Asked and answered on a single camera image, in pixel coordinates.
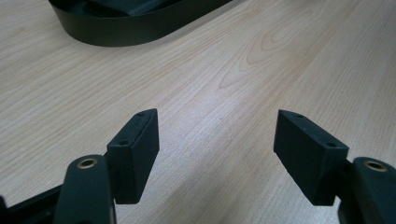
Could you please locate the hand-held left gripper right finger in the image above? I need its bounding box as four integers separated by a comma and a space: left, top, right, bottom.
273, 108, 350, 206

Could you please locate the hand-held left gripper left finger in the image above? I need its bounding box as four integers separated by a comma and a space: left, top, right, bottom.
106, 107, 161, 205

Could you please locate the black oval tray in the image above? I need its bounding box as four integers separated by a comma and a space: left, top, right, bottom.
48, 0, 234, 48

